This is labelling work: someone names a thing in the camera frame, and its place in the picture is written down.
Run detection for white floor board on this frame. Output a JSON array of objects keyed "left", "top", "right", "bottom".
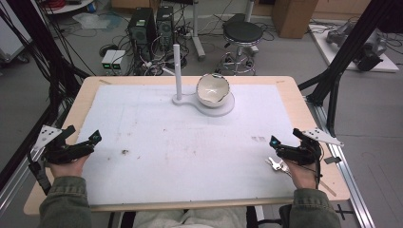
[{"left": 307, "top": 22, "right": 400, "bottom": 74}]

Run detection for thin wooden strip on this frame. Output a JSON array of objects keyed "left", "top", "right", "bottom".
[{"left": 318, "top": 180, "right": 337, "bottom": 198}]

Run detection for bunch of silver keys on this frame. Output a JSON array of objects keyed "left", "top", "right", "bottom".
[{"left": 265, "top": 157, "right": 292, "bottom": 177}]

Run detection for grey robot device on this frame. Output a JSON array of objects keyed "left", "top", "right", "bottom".
[{"left": 325, "top": 21, "right": 389, "bottom": 72}]

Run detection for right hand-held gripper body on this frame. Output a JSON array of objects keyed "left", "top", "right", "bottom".
[{"left": 278, "top": 126, "right": 345, "bottom": 166}]

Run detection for person's right hand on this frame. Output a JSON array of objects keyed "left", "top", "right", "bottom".
[{"left": 280, "top": 157, "right": 318, "bottom": 190}]

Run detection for wooden table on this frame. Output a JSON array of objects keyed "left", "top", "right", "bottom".
[{"left": 23, "top": 75, "right": 352, "bottom": 217}]

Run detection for brown cardboard box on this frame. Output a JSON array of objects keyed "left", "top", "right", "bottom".
[{"left": 271, "top": 0, "right": 319, "bottom": 40}]

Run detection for white metal stand leg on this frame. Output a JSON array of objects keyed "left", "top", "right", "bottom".
[{"left": 189, "top": 0, "right": 207, "bottom": 62}]

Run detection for white eggshell-shaped bowl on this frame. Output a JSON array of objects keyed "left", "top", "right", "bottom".
[{"left": 196, "top": 72, "right": 231, "bottom": 108}]

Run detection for black round stool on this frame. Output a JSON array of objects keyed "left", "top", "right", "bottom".
[{"left": 216, "top": 12, "right": 264, "bottom": 76}]

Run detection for person's legs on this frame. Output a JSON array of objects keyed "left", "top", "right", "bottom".
[{"left": 132, "top": 206, "right": 249, "bottom": 228}]

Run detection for right hand-held gripper cable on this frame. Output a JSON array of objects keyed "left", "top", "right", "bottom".
[{"left": 313, "top": 148, "right": 323, "bottom": 190}]

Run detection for white table mat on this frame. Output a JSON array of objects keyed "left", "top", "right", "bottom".
[{"left": 76, "top": 83, "right": 298, "bottom": 206}]

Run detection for round white table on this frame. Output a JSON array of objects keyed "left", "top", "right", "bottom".
[{"left": 42, "top": 0, "right": 96, "bottom": 15}]

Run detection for aluminium rail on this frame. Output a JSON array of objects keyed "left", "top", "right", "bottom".
[
  {"left": 304, "top": 94, "right": 376, "bottom": 228},
  {"left": 0, "top": 104, "right": 69, "bottom": 219}
]

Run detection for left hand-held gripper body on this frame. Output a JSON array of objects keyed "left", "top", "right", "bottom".
[{"left": 32, "top": 124, "right": 92, "bottom": 165}]

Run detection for person's left hand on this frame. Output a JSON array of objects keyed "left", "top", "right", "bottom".
[{"left": 48, "top": 154, "right": 90, "bottom": 179}]

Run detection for clear plastic bag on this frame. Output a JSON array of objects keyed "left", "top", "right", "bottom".
[{"left": 71, "top": 12, "right": 107, "bottom": 30}]

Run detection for black computer tower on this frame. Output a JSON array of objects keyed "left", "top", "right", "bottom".
[
  {"left": 155, "top": 5, "right": 176, "bottom": 53},
  {"left": 126, "top": 7, "right": 158, "bottom": 76}
]

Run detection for black metal frame strut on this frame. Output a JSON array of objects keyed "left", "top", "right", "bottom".
[
  {"left": 297, "top": 0, "right": 403, "bottom": 138},
  {"left": 0, "top": 0, "right": 91, "bottom": 191}
]

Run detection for white power supply unit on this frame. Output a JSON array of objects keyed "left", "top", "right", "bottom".
[
  {"left": 110, "top": 49, "right": 127, "bottom": 73},
  {"left": 101, "top": 49, "right": 118, "bottom": 72}
]

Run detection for white stand with pole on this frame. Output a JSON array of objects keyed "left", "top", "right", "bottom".
[{"left": 171, "top": 44, "right": 236, "bottom": 118}]

